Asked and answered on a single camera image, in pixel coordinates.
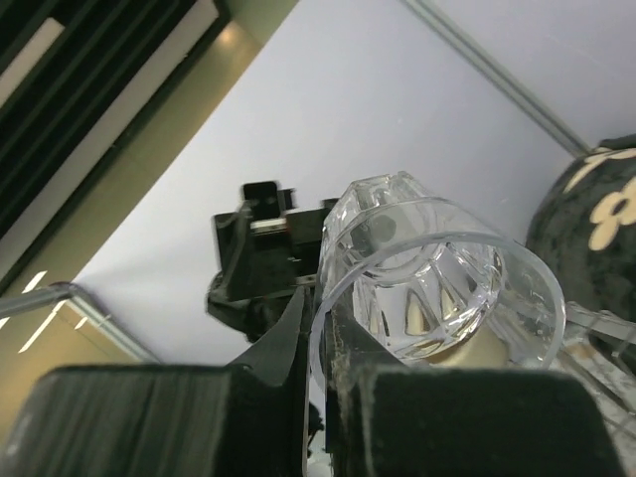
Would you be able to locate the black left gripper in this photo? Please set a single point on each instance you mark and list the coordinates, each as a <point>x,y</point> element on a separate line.
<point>259,271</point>

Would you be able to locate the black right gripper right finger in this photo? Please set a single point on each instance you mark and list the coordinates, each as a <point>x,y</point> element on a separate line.
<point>386,419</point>

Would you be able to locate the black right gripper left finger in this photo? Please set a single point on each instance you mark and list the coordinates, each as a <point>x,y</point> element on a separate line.
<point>246,418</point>

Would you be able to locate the clear glass tumbler front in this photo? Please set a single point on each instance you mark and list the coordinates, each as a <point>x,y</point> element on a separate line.
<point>420,274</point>

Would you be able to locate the stainless steel dish rack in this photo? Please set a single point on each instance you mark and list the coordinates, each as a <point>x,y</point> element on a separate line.
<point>599,349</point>

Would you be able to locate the olive beige mug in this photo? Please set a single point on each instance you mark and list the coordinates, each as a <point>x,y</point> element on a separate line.
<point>482,350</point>

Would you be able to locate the black floral plush blanket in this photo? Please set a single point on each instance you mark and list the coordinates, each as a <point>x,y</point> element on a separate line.
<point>584,231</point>

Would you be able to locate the left aluminium frame post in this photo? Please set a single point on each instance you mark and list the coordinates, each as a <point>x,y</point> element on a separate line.
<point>498,75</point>

